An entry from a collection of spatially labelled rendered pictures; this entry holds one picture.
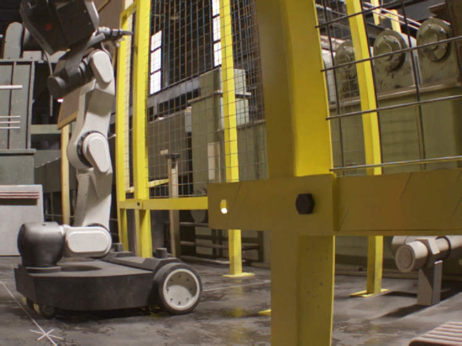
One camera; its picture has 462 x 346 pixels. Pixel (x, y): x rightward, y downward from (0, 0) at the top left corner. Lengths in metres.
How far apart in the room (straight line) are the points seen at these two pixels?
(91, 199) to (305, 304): 1.62
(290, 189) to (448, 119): 1.97
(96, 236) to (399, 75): 1.65
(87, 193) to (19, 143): 3.14
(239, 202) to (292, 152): 0.09
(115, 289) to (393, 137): 1.51
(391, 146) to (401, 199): 2.26
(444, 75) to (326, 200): 2.11
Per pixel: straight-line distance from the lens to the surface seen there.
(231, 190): 0.60
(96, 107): 2.14
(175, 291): 2.03
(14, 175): 5.10
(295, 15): 0.56
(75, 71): 2.11
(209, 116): 4.05
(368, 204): 0.45
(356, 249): 2.88
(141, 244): 2.89
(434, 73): 2.59
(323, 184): 0.48
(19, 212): 4.36
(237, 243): 3.09
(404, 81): 2.72
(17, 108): 5.22
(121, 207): 3.77
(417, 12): 13.24
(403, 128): 2.63
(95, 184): 2.08
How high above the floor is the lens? 0.42
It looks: 2 degrees up
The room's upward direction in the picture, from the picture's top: 2 degrees counter-clockwise
